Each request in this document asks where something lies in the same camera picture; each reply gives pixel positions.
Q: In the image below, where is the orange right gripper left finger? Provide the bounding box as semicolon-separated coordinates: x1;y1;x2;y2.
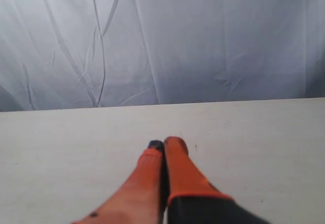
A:
75;140;168;223

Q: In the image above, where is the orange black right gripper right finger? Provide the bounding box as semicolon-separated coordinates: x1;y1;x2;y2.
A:
164;136;267;223

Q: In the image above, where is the white backdrop curtain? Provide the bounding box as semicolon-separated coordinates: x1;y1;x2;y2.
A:
1;0;324;111

